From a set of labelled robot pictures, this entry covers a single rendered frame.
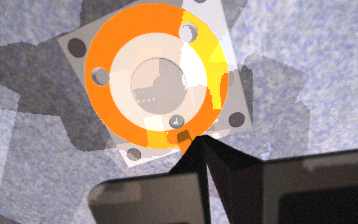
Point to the orange round plate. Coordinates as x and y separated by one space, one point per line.
151 30

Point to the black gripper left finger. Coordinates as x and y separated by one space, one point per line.
179 196

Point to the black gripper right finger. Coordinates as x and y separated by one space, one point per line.
250 188

